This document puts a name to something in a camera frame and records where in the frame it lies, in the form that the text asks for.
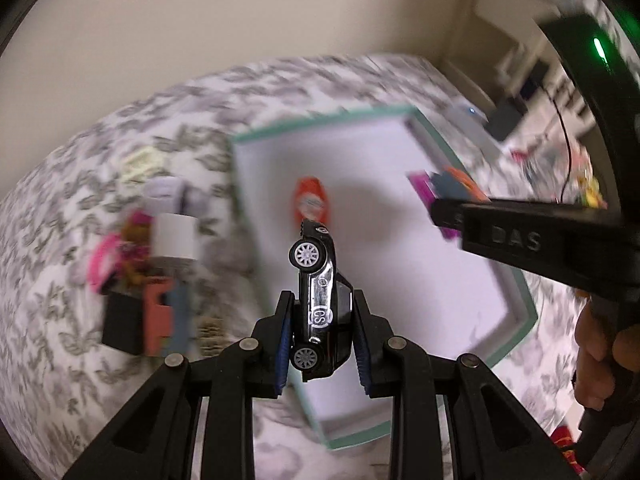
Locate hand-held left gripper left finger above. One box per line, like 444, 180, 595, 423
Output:
62, 290, 296, 480

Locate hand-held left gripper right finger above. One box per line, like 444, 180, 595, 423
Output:
350, 292, 581, 480

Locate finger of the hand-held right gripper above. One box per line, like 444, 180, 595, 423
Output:
429, 197, 465, 242

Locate colourful blue orange card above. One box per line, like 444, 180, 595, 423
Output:
431, 166, 488, 203

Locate black toy car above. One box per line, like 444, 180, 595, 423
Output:
289, 219, 355, 381

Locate teal tray with white inside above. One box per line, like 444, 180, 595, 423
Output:
232, 105, 540, 453

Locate cream plastic clip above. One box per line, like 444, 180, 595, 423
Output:
120, 147, 168, 181

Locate person's right hand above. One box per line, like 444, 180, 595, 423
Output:
571, 296, 632, 411

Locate pile of colourful toys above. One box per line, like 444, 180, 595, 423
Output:
575, 170, 608, 208

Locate white power strip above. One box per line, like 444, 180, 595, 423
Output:
447, 102, 493, 133

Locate black charger block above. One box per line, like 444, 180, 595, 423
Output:
487, 100, 526, 141

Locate salmon and blue blocks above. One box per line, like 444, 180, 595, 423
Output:
142, 277, 193, 358

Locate white cylinder toy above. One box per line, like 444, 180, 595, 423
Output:
150, 212, 198, 261

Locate small black box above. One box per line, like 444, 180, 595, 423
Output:
102, 290, 146, 356

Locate white lattice shelf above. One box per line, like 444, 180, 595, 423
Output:
495, 0, 616, 136

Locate small white box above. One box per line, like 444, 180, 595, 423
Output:
144, 176, 182, 215

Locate red printed packet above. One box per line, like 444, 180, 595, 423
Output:
551, 425, 585, 475

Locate black cable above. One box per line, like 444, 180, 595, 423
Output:
542, 87, 572, 201

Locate pink plastic ring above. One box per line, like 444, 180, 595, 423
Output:
87, 235, 123, 296

